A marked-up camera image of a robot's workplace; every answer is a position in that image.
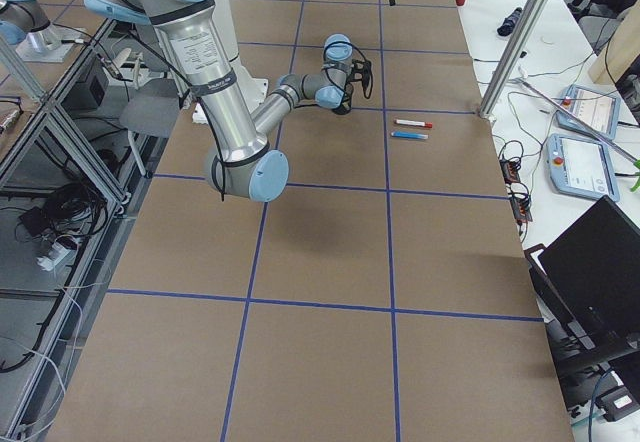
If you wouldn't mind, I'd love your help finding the far blue teach pendant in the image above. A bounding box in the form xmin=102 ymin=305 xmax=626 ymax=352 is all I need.
xmin=561 ymin=84 xmax=621 ymax=139

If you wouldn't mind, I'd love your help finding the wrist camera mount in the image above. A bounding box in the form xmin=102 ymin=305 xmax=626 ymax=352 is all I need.
xmin=348 ymin=59 xmax=372 ymax=91

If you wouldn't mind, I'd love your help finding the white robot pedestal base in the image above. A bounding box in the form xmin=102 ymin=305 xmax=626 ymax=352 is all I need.
xmin=172 ymin=0 xmax=268 ymax=112

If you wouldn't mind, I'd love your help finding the blue marker pen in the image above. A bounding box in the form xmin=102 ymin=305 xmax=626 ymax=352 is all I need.
xmin=390 ymin=131 xmax=429 ymax=140

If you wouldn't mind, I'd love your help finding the black mesh pen cup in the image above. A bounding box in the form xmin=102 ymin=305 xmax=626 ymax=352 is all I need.
xmin=332 ymin=84 xmax=353 ymax=116

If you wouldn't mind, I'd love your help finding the blue teach pendant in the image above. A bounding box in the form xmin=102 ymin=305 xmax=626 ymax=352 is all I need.
xmin=561 ymin=84 xmax=621 ymax=139
xmin=546 ymin=133 xmax=620 ymax=202

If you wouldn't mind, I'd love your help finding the white red-capped marker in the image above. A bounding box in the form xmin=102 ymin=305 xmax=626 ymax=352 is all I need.
xmin=395 ymin=119 xmax=433 ymax=129

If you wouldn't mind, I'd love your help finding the near blue teach pendant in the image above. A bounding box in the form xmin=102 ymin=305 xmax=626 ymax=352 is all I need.
xmin=546 ymin=133 xmax=620 ymax=202

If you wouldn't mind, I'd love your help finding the aluminium frame post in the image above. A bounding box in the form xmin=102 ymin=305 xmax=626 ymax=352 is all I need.
xmin=478 ymin=0 xmax=548 ymax=119

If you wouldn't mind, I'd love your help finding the green-handled reacher grabber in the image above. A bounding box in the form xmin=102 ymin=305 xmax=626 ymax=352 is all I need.
xmin=516 ymin=78 xmax=639 ymax=167

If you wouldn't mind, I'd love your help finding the black braided camera cable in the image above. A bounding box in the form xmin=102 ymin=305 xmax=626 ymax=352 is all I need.
xmin=322 ymin=39 xmax=375 ymax=101

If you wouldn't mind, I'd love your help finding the black laptop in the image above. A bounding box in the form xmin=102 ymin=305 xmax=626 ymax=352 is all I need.
xmin=539 ymin=196 xmax=639 ymax=334

